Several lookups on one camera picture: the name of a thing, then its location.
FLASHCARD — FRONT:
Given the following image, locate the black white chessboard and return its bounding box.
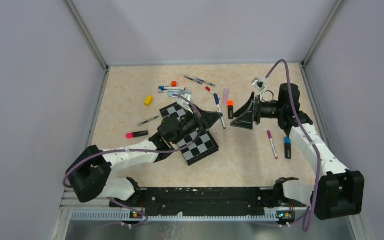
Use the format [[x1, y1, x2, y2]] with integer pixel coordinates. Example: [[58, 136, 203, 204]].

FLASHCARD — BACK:
[[159, 103, 219, 166]]

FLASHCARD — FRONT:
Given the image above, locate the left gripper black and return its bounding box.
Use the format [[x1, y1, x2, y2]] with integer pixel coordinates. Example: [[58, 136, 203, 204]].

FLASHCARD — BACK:
[[172, 103, 223, 145]]

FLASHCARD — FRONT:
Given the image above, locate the white marker red cap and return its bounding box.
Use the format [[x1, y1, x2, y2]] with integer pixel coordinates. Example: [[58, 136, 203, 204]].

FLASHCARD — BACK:
[[205, 86, 215, 95]]

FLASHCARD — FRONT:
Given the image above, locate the yellow block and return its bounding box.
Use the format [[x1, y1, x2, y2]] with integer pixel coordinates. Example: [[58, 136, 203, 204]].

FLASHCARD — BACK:
[[144, 95, 154, 107]]

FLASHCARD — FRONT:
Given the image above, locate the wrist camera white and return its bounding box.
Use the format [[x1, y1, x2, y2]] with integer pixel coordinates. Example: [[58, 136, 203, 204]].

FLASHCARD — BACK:
[[177, 93, 192, 112], [251, 77, 269, 101]]

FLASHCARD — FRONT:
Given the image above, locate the thin dark pen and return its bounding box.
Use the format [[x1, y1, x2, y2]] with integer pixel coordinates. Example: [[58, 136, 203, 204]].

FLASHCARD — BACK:
[[183, 75, 204, 85]]

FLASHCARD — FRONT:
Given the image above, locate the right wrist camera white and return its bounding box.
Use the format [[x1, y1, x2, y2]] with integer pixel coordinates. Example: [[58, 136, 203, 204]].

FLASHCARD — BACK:
[[251, 77, 269, 101]]

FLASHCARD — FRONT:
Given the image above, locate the black highlighter blue tip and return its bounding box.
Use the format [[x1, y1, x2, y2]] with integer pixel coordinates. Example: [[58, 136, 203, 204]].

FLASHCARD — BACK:
[[284, 136, 292, 159]]

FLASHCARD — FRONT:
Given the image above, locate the black highlighter orange cap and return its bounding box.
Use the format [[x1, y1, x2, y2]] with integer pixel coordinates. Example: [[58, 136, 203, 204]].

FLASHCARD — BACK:
[[227, 100, 234, 120]]

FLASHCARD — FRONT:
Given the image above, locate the pale purple highlighter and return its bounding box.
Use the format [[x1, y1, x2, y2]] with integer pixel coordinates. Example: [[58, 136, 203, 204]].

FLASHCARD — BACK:
[[222, 88, 230, 107]]

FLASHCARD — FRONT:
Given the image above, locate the white marker magenta end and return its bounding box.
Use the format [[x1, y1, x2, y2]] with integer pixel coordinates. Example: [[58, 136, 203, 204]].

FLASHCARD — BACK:
[[266, 130, 278, 159]]

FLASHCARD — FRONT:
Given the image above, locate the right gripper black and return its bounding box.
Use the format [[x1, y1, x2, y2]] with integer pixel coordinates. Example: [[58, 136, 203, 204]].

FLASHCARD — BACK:
[[230, 92, 284, 130]]

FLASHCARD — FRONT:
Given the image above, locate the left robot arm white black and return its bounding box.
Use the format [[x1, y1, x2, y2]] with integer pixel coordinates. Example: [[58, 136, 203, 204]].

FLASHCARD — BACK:
[[63, 110, 223, 207]]

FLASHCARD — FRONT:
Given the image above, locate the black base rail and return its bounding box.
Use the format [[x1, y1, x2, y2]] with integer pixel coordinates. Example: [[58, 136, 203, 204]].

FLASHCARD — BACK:
[[122, 187, 304, 217]]

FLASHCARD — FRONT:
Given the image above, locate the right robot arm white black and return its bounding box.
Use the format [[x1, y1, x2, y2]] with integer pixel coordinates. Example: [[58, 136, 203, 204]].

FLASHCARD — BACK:
[[230, 83, 365, 220]]

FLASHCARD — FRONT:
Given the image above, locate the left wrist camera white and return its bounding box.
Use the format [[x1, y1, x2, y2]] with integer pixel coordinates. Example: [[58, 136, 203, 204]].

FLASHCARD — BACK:
[[177, 93, 192, 112]]

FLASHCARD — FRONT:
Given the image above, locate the light blue eraser bar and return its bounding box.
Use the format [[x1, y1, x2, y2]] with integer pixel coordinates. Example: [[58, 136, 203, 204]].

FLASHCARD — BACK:
[[168, 91, 192, 99]]

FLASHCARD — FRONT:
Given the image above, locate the black gel pen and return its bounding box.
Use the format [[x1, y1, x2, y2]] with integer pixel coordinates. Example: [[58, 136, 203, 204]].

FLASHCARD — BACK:
[[137, 115, 160, 127]]

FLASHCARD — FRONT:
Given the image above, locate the black highlighter pink cap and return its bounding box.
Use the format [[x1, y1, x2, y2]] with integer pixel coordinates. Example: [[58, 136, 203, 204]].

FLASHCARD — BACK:
[[125, 130, 149, 139]]

